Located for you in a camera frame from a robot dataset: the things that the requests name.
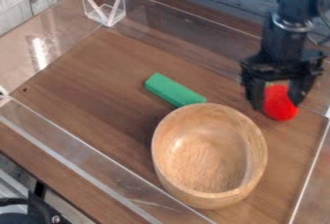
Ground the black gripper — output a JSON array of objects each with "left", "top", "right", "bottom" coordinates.
[{"left": 239, "top": 14, "right": 326, "bottom": 111}]

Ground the red toy strawberry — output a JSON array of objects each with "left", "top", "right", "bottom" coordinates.
[{"left": 263, "top": 85, "right": 299, "bottom": 122}]

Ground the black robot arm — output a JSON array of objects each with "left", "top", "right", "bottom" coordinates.
[{"left": 239, "top": 0, "right": 330, "bottom": 111}]

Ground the wooden bowl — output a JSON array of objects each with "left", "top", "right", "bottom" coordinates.
[{"left": 151, "top": 103, "right": 269, "bottom": 210}]

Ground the green rectangular block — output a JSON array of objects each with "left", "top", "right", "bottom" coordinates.
[{"left": 144, "top": 72, "right": 206, "bottom": 107}]

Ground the clear acrylic back wall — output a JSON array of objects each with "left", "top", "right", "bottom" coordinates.
[{"left": 112, "top": 0, "right": 330, "bottom": 116}]

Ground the clear acrylic wall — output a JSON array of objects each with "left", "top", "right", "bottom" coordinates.
[
  {"left": 0, "top": 97, "right": 215, "bottom": 224},
  {"left": 112, "top": 0, "right": 330, "bottom": 116},
  {"left": 287, "top": 107, "right": 330, "bottom": 224}
]

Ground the clear acrylic right wall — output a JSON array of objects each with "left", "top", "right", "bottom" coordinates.
[{"left": 287, "top": 107, "right": 330, "bottom": 224}]

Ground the clear acrylic front wall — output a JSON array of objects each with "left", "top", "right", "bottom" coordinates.
[{"left": 0, "top": 97, "right": 215, "bottom": 224}]

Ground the black clamp with cable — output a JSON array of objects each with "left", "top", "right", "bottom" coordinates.
[{"left": 0, "top": 193, "right": 74, "bottom": 224}]

